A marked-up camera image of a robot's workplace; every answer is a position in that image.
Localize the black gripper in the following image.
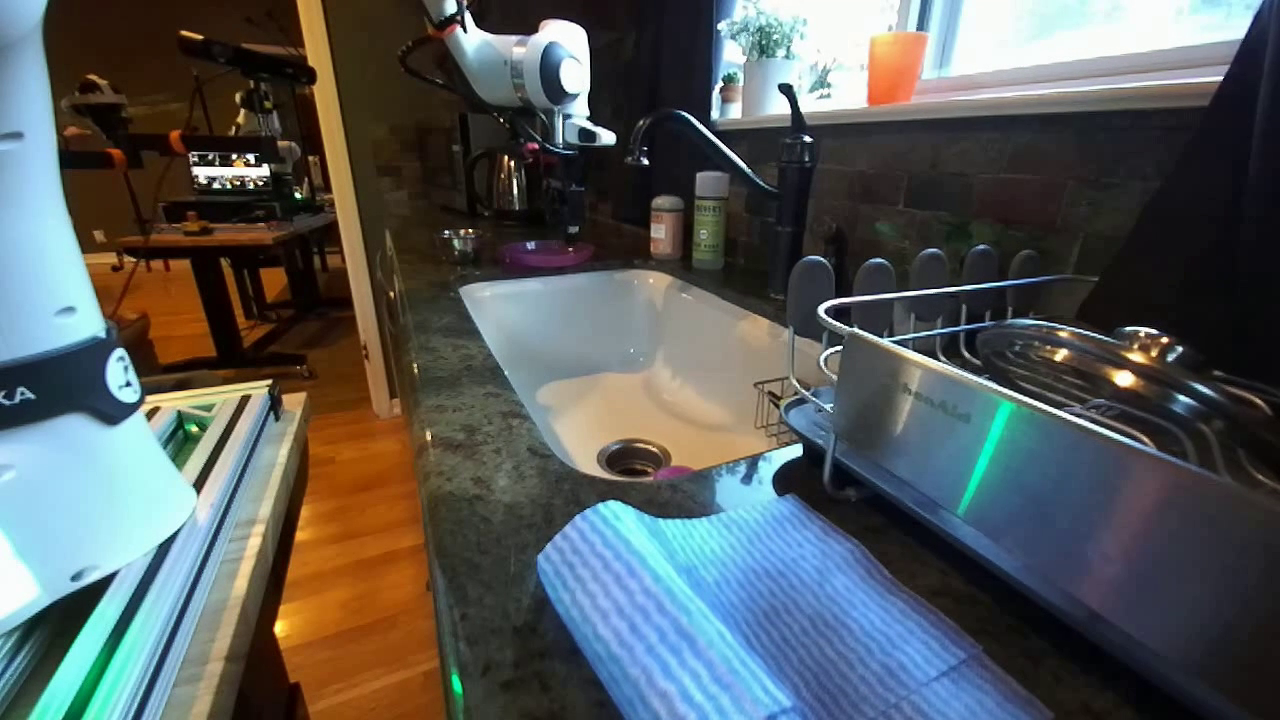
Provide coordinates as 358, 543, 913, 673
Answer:
534, 135, 600, 224

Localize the stainless steel dish rack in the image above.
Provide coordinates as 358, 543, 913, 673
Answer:
782, 243, 1280, 720

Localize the small pale soap bottle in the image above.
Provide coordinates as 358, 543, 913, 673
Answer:
644, 192, 687, 265

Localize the green white soap bottle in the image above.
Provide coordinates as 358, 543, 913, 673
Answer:
687, 168, 737, 277

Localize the white undermount kitchen sink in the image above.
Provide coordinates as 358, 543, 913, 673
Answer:
458, 267, 840, 485

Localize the small dark potted plant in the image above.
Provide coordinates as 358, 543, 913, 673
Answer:
711, 70, 747, 123

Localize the plant in white pot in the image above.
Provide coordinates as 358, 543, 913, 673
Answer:
721, 0, 810, 121

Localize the dark curved kitchen faucet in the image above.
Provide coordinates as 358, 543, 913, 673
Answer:
626, 80, 819, 302

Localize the metal sink drain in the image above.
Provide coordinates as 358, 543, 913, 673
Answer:
593, 436, 678, 485

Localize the open laptop with lit screen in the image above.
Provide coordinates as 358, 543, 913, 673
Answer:
161, 134, 285, 229

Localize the orange translucent cup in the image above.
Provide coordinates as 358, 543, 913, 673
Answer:
864, 27, 934, 114

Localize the dark wooden table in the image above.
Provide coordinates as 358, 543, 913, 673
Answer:
115, 213, 340, 369

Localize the blue white striped dish towel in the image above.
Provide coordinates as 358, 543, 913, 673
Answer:
534, 491, 1051, 720

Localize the shiny metal pot lid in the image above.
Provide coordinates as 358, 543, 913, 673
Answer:
968, 316, 1280, 491

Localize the white door frame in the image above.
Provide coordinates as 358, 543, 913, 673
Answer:
293, 0, 405, 420

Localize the black camera on tripod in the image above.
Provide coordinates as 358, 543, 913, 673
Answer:
174, 27, 326, 145

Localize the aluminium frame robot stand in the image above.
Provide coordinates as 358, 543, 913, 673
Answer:
0, 376, 313, 720

